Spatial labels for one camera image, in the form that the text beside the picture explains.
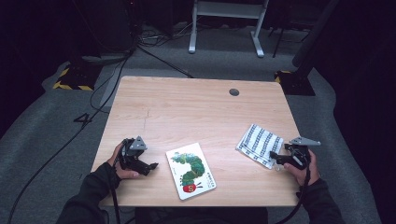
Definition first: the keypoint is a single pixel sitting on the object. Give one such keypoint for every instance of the person's right hand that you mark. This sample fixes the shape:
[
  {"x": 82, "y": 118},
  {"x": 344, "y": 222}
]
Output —
[{"x": 313, "y": 171}]

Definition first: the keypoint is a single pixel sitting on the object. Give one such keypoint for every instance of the person's left hand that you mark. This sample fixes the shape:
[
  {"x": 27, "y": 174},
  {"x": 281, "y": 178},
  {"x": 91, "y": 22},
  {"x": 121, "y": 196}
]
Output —
[{"x": 115, "y": 160}]

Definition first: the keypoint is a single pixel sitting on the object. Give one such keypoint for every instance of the black yellow striped base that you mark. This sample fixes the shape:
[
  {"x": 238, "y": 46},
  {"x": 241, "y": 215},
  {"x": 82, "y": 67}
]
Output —
[
  {"x": 77, "y": 79},
  {"x": 295, "y": 85}
]

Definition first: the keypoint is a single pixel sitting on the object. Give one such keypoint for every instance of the black tripod stand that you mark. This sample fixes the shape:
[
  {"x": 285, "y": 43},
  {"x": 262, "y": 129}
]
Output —
[{"x": 278, "y": 43}]

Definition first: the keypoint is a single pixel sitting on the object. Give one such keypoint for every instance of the white patterned cloth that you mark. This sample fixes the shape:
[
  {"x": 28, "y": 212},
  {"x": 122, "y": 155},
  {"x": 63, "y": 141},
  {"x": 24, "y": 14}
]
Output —
[{"x": 258, "y": 143}]

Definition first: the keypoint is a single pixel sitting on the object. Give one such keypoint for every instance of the black pole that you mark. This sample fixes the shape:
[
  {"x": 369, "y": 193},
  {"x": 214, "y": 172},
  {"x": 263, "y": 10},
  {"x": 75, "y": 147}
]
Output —
[{"x": 311, "y": 40}]

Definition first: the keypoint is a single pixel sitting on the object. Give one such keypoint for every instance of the caterpillar picture book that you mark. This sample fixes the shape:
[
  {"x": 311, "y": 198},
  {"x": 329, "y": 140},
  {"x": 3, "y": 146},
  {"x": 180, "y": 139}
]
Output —
[{"x": 186, "y": 174}]

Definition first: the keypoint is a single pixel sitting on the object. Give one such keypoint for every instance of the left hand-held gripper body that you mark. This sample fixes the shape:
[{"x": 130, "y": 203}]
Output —
[{"x": 132, "y": 155}]

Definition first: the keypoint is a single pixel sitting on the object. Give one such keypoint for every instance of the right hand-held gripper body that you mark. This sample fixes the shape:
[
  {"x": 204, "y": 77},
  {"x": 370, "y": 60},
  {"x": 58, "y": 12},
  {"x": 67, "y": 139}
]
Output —
[{"x": 299, "y": 155}]

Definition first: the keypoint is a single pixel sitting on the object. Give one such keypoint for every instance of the white metal stand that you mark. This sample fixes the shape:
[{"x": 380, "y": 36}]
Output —
[{"x": 229, "y": 11}]

